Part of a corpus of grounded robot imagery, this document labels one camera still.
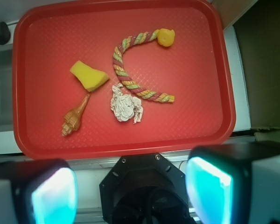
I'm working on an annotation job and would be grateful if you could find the red plastic tray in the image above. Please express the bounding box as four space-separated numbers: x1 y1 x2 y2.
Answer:
13 0 236 160

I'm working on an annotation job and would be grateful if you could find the brown cardboard box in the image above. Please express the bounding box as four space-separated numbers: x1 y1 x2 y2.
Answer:
233 0 280 142

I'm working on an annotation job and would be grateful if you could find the crumpled white paper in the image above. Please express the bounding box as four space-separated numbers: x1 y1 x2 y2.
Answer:
110 84 144 124

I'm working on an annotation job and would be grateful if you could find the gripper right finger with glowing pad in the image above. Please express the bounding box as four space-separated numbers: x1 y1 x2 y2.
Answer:
185 141 280 224

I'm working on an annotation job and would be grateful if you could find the black knob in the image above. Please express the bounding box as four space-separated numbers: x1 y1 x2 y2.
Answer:
0 21 11 45

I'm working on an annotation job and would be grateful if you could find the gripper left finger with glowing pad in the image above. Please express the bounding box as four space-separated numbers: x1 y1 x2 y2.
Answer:
0 159 78 224

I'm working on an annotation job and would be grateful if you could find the multicolour twisted rope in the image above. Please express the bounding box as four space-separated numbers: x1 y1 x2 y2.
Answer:
112 29 175 104

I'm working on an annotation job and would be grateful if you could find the brown spiral seashell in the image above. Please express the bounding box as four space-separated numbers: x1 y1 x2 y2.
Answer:
61 93 91 137

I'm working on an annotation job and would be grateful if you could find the yellow sponge piece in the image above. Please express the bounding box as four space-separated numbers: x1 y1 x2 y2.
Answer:
70 60 110 92

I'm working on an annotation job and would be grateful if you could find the black octagonal mount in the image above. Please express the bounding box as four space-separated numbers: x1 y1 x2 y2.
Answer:
99 154 195 224

